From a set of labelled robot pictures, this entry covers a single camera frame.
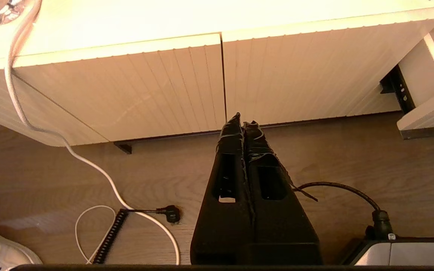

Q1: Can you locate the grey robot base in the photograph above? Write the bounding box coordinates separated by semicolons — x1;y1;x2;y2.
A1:
339;237;434;266

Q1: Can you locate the black floor cable with connector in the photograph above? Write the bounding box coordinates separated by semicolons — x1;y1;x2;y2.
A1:
294;181;394;239

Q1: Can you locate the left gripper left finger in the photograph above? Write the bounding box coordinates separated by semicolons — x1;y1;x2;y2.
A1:
190;112;256;265

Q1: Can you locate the thin white cable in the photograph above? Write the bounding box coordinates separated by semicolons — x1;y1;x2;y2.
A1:
75;204;116;264

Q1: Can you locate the black coiled cable with plug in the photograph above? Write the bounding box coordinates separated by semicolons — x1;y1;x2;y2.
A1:
92;204;182;264

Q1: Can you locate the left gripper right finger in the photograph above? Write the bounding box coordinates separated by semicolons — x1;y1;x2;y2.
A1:
243;120;323;265

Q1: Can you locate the white tv cabinet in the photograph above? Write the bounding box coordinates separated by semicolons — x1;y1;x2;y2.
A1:
0;0;434;147

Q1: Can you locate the thick white power cable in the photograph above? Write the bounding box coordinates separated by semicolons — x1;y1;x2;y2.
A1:
4;0;180;265

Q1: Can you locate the white ribbed cabinet door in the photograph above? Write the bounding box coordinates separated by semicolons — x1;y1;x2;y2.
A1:
222;8;434;125
13;33;228;142

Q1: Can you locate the white sneaker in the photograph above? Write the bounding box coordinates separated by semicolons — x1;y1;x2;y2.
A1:
0;223;43;265

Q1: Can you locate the black cabinet foot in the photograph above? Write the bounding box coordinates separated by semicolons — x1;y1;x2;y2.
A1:
113;141;133;154

